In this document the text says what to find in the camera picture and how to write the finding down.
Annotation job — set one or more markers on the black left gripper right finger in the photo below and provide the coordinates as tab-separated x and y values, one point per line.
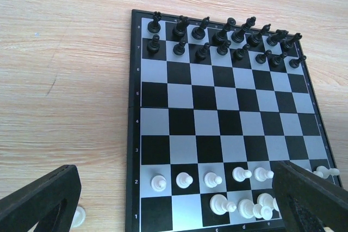
307	202

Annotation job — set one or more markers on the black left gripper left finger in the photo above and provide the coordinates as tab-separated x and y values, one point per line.
49	203

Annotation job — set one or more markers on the white chess piece off board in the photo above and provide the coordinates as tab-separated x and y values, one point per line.
158	183
184	180
266	199
79	217

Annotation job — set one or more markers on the white chess piece on board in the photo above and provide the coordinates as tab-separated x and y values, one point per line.
212	180
262	174
239	174
318	173

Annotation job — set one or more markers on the white queen chess piece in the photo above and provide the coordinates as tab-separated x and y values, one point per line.
248	209

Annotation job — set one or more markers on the white bishop chess piece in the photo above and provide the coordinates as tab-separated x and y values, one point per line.
220	205

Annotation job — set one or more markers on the black chess piece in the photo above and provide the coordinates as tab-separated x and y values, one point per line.
287	44
275	38
198	32
238	35
255	39
180	28
221	36
154	26

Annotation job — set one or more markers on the black and grey chessboard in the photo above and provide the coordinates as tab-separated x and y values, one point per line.
213	115

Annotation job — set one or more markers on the black pawn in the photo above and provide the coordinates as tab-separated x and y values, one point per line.
179	49
277	59
201	53
224	47
153	45
295	63
240	53
262	58

